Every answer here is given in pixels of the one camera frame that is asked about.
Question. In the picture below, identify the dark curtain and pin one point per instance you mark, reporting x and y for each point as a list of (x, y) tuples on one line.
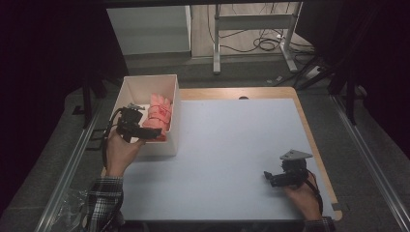
[(38, 64), (380, 64)]

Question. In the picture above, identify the clear plastic bag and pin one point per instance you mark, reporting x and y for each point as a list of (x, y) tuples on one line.
[(72, 209)]

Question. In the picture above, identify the aluminium rail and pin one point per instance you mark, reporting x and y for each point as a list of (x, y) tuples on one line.
[(370, 161), (69, 174)]

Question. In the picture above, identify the white box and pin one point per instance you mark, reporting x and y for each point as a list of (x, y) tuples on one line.
[(141, 87)]

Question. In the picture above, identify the grey metal desk frame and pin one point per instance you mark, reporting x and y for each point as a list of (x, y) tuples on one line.
[(254, 22)]

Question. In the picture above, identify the white power strip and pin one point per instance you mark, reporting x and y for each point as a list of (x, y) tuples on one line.
[(312, 72)]

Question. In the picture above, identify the orange knitted garment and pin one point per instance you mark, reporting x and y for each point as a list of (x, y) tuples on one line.
[(159, 112)]

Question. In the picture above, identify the white cabinet panel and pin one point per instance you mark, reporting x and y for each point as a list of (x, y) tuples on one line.
[(148, 29)]

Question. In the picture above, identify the black stand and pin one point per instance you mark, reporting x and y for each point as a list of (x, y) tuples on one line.
[(87, 100), (349, 93)]

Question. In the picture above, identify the person's left hand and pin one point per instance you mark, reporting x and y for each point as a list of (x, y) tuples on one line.
[(119, 154)]

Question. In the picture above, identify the person's right hand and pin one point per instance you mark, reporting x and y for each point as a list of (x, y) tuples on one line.
[(304, 199)]

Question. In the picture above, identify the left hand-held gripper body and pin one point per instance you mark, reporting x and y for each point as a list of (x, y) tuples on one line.
[(129, 124)]

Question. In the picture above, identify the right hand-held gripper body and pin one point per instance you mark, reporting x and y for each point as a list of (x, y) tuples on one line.
[(295, 170)]

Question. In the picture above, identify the grey tape piece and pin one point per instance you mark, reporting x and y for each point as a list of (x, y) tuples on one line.
[(337, 206)]

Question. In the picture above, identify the pale grey table mat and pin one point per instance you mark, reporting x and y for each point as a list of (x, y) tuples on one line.
[(225, 154)]

